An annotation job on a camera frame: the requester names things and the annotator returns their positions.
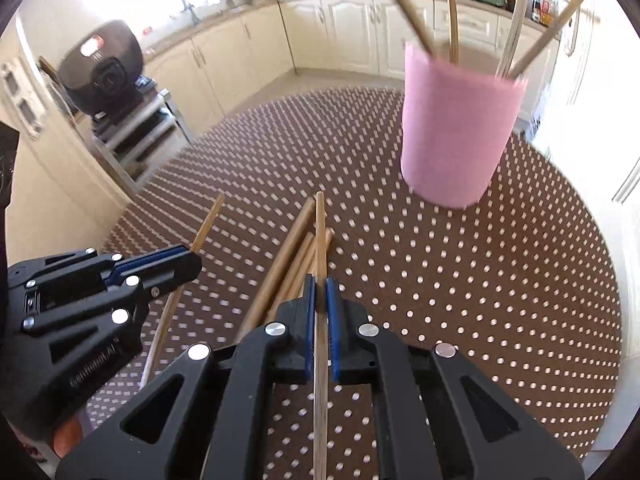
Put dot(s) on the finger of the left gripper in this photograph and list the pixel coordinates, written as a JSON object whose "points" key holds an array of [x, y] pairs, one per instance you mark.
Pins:
{"points": [[160, 279], [122, 267]]}

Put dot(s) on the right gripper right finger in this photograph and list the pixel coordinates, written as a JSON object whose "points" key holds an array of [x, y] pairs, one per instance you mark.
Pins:
{"points": [[350, 361]]}

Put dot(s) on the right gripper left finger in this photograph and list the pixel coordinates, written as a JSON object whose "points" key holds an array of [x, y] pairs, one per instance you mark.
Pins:
{"points": [[294, 355]]}

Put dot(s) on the black round kitchen appliance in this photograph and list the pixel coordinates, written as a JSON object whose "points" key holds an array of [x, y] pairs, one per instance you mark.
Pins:
{"points": [[100, 73]]}

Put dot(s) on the cream kitchen cabinets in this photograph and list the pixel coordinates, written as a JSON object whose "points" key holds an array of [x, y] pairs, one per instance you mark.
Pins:
{"points": [[212, 71]]}

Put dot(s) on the wooden chopstick on table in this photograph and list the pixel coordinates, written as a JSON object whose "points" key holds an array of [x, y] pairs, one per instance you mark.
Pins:
{"points": [[285, 290], [275, 275], [307, 265]]}

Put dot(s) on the brown polka dot tablecloth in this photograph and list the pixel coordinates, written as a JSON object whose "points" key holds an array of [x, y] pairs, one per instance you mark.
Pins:
{"points": [[521, 282]]}

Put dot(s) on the metal shelf rack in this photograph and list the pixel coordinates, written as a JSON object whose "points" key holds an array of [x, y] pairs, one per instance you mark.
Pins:
{"points": [[132, 143]]}

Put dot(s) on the pink cylindrical utensil holder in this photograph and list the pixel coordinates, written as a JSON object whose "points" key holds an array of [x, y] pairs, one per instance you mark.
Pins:
{"points": [[455, 125]]}

